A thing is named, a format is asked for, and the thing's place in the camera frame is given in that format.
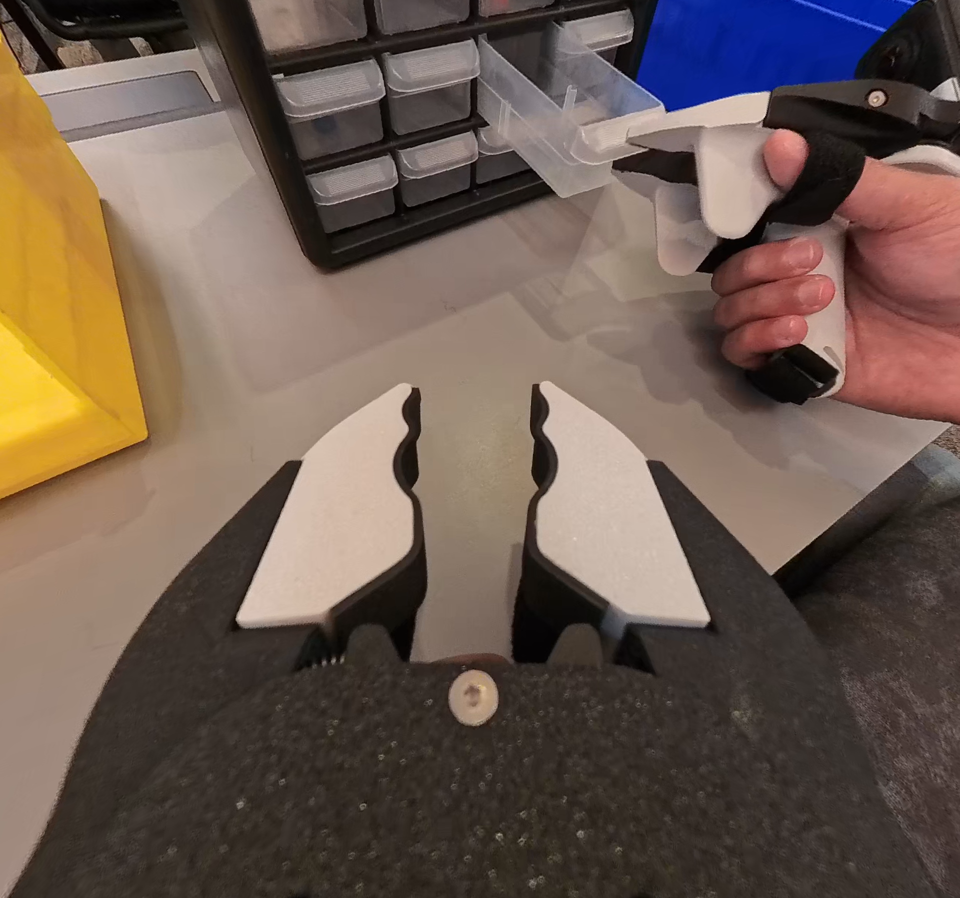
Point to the black metal chair frame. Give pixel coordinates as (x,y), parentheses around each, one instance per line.
(75,25)

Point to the yellow storage bin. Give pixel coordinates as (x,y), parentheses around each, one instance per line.
(52,313)

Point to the blue plastic bin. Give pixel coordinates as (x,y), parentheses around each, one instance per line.
(750,21)

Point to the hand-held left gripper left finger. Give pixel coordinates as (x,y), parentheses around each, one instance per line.
(337,523)

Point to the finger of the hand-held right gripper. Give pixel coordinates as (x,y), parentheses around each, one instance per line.
(735,186)
(682,238)

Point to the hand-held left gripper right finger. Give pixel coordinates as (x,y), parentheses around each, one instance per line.
(607,531)

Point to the grid of small clear drawers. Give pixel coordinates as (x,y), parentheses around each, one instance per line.
(431,81)

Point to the black drawer cabinet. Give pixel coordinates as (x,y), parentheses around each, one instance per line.
(240,88)

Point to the person's right hand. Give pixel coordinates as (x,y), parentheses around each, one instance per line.
(907,276)

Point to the clear plastic drawer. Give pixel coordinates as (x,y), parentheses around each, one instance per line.
(540,126)

